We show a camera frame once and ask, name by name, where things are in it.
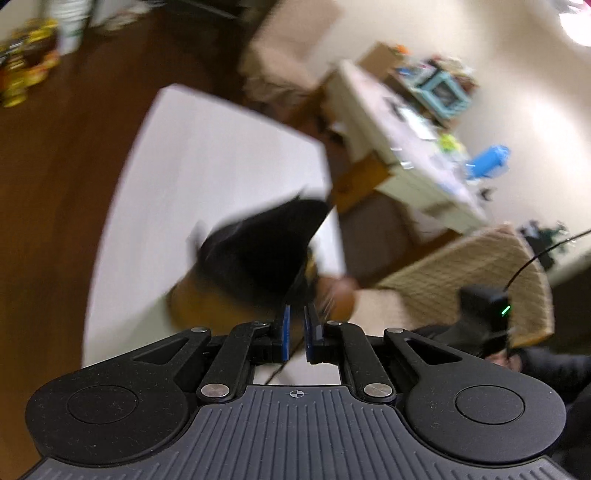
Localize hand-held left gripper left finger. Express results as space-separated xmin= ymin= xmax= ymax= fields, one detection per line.
xmin=131 ymin=305 xmax=291 ymax=406

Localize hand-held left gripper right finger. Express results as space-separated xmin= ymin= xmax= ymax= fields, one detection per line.
xmin=304 ymin=305 xmax=462 ymax=406

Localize brown leather boot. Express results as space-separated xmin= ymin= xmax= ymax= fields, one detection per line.
xmin=166 ymin=187 xmax=361 ymax=333

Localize beige quilted chair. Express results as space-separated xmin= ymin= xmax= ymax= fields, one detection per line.
xmin=358 ymin=224 xmax=555 ymax=349

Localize blue thermos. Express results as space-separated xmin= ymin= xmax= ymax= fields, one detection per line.
xmin=464 ymin=144 xmax=511 ymax=181

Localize white dining table wooden legs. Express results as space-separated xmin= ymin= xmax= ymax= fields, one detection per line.
xmin=286 ymin=60 xmax=490 ymax=236

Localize teal toaster oven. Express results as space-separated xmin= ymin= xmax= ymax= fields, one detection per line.
xmin=416 ymin=69 xmax=472 ymax=121

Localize wooden side cabinet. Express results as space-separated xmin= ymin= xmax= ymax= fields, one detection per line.
xmin=360 ymin=41 xmax=398 ymax=75

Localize pink covered chair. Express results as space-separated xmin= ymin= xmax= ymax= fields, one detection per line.
xmin=240 ymin=0 xmax=342 ymax=100

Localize ceiling light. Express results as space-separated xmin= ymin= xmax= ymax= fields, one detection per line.
xmin=558 ymin=0 xmax=591 ymax=47

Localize cooking oil bottle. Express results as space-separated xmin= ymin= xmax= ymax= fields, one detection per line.
xmin=14 ymin=28 xmax=61 ymax=88
xmin=0 ymin=46 xmax=28 ymax=109

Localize stack of white buckets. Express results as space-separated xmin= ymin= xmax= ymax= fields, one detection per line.
xmin=41 ymin=0 xmax=95 ymax=56

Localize black cable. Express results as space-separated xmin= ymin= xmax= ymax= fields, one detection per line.
xmin=505 ymin=226 xmax=591 ymax=291

